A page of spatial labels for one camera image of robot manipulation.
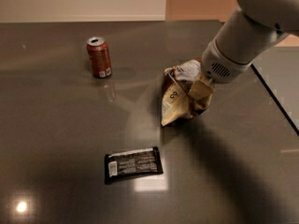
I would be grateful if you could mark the black rxbar chocolate wrapper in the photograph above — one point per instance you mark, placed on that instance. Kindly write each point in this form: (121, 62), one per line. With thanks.
(132, 163)

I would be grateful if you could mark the red soda can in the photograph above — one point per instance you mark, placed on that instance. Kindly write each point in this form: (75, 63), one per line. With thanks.
(98, 52)

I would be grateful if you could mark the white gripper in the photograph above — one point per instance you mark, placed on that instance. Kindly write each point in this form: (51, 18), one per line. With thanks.
(218, 65)

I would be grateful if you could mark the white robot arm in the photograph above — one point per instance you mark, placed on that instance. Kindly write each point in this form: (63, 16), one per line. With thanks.
(256, 25)

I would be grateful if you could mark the brown and cream chip bag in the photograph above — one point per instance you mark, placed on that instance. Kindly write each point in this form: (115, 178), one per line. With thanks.
(176, 102)

